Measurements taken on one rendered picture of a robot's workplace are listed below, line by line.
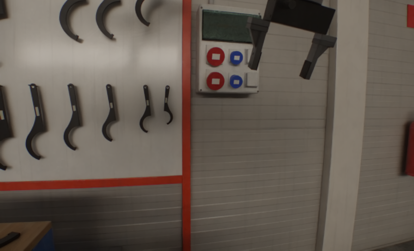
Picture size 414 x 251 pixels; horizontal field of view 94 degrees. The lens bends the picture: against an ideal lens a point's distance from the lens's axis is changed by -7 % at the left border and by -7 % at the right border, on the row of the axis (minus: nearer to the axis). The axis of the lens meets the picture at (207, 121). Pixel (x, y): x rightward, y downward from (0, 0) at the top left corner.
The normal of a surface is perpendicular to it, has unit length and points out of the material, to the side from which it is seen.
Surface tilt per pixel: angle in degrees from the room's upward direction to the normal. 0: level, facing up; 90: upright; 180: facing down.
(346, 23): 90
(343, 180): 90
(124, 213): 90
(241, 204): 90
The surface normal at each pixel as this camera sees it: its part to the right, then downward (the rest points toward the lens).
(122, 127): 0.20, 0.08
